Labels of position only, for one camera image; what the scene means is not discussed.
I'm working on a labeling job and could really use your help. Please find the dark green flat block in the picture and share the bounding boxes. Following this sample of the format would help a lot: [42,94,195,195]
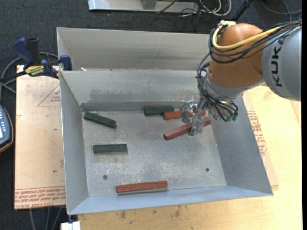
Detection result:
[83,111,118,129]
[143,106,175,116]
[93,144,128,154]

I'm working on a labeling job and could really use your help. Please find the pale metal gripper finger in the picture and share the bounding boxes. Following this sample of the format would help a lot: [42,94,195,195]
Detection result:
[188,115,204,137]
[180,106,192,124]

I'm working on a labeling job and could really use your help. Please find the red-brown flat block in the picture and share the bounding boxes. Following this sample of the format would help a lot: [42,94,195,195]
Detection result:
[163,110,207,121]
[163,118,212,141]
[116,180,168,196]

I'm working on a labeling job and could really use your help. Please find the brown cardboard board red print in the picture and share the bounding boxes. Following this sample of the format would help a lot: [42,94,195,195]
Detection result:
[14,65,280,210]

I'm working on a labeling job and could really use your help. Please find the grey metal bin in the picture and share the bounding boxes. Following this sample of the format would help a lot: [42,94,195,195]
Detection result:
[56,27,274,216]

